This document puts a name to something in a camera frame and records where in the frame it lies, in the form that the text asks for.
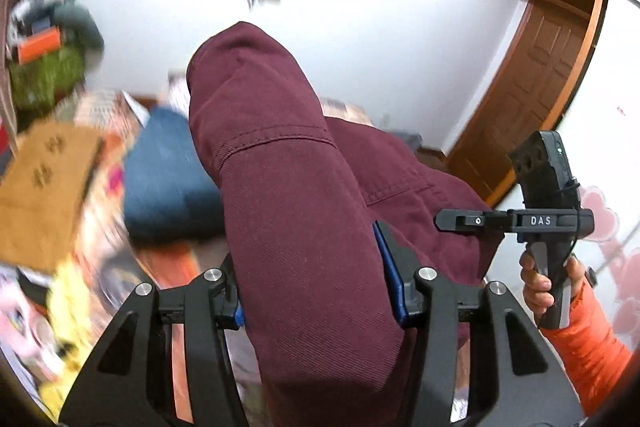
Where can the blue jeans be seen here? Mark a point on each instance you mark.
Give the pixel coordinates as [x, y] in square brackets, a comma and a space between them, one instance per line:
[165, 177]

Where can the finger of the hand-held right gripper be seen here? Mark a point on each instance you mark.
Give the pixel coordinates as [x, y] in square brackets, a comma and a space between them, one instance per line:
[465, 221]

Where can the green cloth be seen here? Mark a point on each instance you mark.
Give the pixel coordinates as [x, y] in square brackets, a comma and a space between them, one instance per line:
[45, 77]

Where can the person's right forearm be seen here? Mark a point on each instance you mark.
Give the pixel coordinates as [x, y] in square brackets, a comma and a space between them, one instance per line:
[590, 357]

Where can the wooden door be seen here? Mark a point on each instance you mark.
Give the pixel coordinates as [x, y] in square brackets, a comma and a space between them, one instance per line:
[530, 92]

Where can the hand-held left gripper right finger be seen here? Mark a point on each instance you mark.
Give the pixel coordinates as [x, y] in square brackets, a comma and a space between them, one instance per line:
[390, 267]

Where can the brown paw-print mat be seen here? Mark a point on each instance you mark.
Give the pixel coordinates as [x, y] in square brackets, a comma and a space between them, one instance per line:
[45, 197]

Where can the grey cloth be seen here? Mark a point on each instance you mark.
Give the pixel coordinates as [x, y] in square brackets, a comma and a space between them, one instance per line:
[80, 27]

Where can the white wardrobe with pink flowers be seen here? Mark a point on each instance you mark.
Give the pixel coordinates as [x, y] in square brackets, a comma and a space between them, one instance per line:
[620, 107]

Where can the maroon pants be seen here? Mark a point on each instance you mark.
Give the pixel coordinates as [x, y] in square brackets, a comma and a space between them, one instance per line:
[300, 207]

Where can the orange box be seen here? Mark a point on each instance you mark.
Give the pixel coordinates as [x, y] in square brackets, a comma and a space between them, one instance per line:
[40, 47]

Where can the person's right hand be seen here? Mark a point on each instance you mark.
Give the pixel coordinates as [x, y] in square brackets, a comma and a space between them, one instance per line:
[535, 292]

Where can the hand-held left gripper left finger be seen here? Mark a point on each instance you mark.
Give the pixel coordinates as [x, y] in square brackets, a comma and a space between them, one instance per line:
[227, 302]

